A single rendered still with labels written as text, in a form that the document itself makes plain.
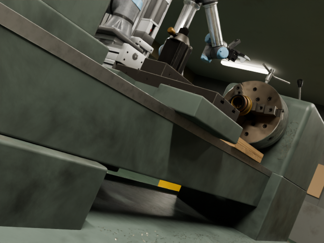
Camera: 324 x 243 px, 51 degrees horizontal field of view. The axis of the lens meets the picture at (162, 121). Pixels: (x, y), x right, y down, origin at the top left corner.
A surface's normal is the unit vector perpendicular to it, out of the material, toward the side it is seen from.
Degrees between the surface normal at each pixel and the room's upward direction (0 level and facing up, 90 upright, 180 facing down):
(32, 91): 90
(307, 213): 90
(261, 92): 90
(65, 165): 90
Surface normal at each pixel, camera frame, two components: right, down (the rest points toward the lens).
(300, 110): -0.53, -0.29
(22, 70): 0.74, 0.29
